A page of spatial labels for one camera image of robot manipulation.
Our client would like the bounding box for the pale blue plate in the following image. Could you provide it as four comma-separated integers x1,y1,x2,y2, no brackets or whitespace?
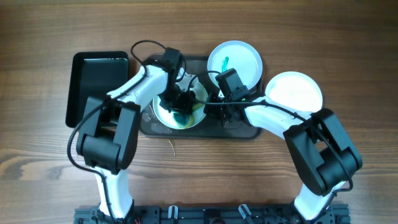
207,40,263,90

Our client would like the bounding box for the white plate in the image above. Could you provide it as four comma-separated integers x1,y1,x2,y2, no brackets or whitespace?
152,78,208,129
265,71,323,113

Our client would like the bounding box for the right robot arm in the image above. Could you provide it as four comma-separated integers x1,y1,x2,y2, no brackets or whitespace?
207,68,363,223

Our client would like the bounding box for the dark serving tray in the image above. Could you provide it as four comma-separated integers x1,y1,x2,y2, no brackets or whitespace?
139,55,262,140

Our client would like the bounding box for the white plate front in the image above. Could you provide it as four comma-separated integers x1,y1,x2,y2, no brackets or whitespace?
152,78,208,129

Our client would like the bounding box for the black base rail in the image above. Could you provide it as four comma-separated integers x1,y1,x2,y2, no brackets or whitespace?
73,204,351,224

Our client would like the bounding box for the black water basin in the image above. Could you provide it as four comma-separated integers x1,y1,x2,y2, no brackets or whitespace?
65,51,129,128

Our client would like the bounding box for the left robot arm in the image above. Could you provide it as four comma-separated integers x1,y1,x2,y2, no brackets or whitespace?
70,47,193,223

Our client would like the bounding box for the green yellow sponge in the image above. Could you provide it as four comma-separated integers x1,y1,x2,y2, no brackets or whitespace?
172,103,205,129

